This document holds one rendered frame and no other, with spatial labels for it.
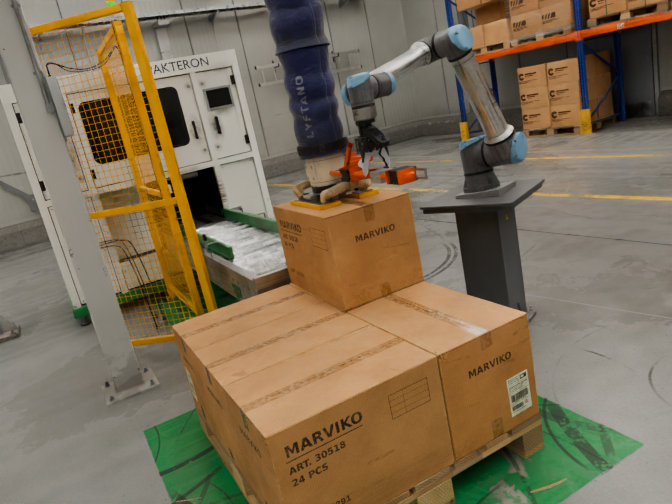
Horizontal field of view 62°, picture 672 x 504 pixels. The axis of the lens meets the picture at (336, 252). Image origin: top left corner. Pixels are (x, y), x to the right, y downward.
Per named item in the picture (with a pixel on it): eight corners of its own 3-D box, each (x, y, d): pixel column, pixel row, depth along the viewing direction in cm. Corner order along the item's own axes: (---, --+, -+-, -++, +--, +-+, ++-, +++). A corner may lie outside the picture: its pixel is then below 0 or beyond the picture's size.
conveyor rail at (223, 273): (167, 252, 487) (161, 231, 482) (173, 250, 489) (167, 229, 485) (261, 315, 286) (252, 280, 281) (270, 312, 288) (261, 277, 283)
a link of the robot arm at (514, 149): (502, 154, 293) (439, 25, 258) (534, 149, 280) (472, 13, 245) (491, 173, 285) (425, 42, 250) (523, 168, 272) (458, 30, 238)
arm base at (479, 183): (469, 188, 308) (466, 170, 307) (504, 182, 298) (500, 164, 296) (459, 195, 293) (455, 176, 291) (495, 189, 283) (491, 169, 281)
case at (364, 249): (290, 282, 282) (272, 206, 272) (358, 259, 298) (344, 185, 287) (345, 311, 229) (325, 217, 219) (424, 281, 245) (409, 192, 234)
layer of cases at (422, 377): (194, 402, 267) (171, 325, 257) (368, 328, 308) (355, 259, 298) (296, 556, 163) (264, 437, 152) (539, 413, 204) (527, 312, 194)
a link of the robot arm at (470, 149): (473, 169, 304) (467, 137, 301) (501, 165, 292) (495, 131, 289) (458, 175, 294) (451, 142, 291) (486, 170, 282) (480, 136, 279)
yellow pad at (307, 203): (290, 205, 264) (287, 194, 263) (309, 199, 268) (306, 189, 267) (321, 211, 235) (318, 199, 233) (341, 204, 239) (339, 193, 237)
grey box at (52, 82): (63, 137, 306) (45, 81, 298) (73, 135, 308) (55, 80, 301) (65, 136, 289) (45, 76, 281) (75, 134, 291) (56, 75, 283)
